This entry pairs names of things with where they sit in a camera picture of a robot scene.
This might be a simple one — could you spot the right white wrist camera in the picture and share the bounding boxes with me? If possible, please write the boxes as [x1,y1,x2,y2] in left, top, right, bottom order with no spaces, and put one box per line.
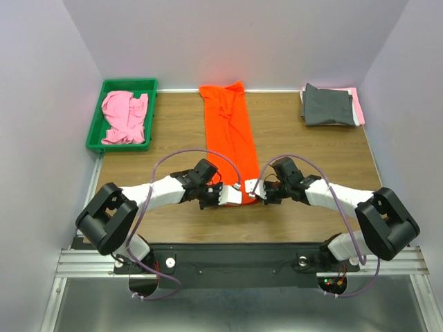
[244,178,266,200]

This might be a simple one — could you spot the aluminium rail frame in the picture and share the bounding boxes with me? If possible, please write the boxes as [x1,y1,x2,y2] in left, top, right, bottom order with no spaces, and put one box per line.
[41,151,443,332]

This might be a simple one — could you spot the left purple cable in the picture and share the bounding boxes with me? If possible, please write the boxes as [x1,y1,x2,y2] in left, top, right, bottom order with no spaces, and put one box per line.
[125,148,243,301]

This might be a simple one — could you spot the dark grey folded t shirt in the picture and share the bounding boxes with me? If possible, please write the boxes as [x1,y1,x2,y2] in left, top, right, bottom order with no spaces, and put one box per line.
[302,83,358,127]

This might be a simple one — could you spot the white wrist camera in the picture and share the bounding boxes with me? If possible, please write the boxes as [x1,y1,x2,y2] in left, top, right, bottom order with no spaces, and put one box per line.
[244,178,266,200]
[218,185,242,206]

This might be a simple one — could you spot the white folded t shirt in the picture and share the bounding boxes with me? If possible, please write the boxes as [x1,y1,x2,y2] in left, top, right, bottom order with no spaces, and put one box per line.
[300,87,305,104]

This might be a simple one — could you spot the orange t shirt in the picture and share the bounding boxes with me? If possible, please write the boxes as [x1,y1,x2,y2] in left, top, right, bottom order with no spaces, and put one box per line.
[199,82,260,205]

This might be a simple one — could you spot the pink crumpled t shirt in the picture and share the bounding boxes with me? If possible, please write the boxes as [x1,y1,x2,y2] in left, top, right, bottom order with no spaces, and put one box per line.
[101,91,149,145]

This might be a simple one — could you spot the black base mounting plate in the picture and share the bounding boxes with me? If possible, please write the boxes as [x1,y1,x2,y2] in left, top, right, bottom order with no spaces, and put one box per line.
[114,243,361,291]

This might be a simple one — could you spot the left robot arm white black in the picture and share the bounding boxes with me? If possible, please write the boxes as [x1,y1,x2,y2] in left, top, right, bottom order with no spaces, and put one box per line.
[75,159,222,273]

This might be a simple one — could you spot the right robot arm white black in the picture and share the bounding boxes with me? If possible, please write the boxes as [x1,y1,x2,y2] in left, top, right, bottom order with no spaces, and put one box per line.
[245,155,420,270]

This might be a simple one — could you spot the green plastic bin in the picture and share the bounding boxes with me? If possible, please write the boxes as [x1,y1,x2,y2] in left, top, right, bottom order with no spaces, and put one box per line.
[87,78,158,153]

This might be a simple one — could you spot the pink folded t shirt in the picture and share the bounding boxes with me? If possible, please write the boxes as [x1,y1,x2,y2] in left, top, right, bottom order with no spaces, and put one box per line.
[348,87,365,126]

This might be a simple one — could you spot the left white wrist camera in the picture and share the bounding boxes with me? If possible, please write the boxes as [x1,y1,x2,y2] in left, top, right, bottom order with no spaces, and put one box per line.
[218,185,242,206]

